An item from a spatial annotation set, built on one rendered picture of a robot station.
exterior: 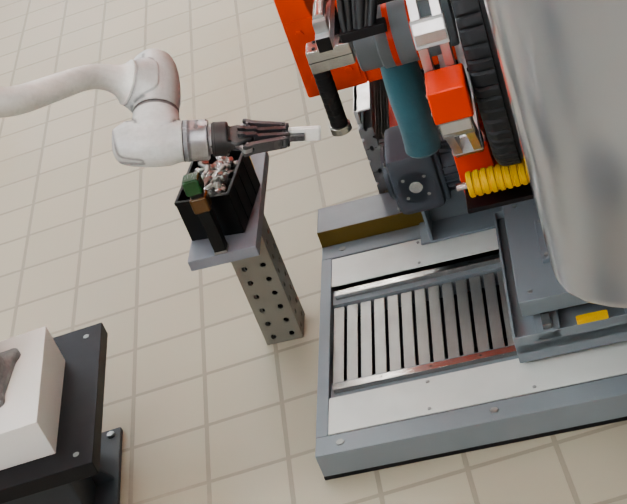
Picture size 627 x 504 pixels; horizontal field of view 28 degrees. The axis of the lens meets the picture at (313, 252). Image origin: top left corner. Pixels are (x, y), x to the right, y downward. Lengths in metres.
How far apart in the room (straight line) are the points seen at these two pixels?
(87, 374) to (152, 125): 0.66
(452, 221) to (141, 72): 1.03
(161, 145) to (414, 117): 0.59
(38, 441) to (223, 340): 0.78
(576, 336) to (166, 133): 1.01
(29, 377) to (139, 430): 0.46
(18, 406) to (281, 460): 0.63
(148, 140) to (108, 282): 1.24
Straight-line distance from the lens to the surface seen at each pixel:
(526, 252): 2.98
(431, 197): 3.16
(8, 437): 2.83
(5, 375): 2.94
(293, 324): 3.29
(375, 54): 2.63
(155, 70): 2.78
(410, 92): 2.84
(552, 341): 2.86
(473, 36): 2.34
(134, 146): 2.69
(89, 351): 3.09
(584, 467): 2.76
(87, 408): 2.92
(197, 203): 2.84
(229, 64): 4.82
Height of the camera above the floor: 2.02
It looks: 34 degrees down
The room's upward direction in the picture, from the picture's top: 21 degrees counter-clockwise
